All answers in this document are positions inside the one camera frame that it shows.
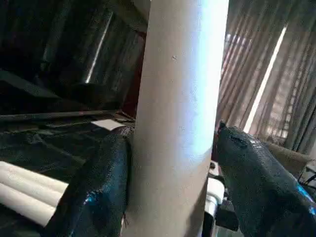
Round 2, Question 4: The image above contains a black plastic mat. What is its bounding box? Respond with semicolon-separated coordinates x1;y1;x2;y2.
0;118;134;237

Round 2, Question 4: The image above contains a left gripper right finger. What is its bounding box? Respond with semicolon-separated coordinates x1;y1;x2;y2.
214;120;316;237

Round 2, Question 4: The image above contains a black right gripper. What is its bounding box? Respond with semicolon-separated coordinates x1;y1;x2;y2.
216;199;239;232

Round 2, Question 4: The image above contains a white board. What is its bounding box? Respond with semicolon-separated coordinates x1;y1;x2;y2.
91;118;130;132

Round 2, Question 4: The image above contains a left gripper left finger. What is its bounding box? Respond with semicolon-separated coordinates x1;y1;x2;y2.
45;125;135;237

